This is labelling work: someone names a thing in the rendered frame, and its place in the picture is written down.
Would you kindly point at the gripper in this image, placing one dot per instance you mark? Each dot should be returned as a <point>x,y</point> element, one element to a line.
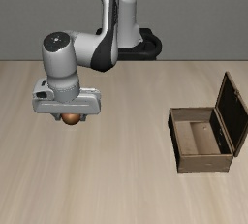
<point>80,103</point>

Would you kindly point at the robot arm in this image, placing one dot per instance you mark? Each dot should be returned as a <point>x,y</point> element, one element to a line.
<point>106,27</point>

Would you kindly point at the red-brown apple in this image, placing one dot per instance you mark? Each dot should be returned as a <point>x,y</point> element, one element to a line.
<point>70,119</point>

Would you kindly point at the brown wooden box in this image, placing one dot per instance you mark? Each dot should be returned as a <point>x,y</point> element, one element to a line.
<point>197,144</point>

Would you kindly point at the dark wooden box lid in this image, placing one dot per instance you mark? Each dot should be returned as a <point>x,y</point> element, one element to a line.
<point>232,113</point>

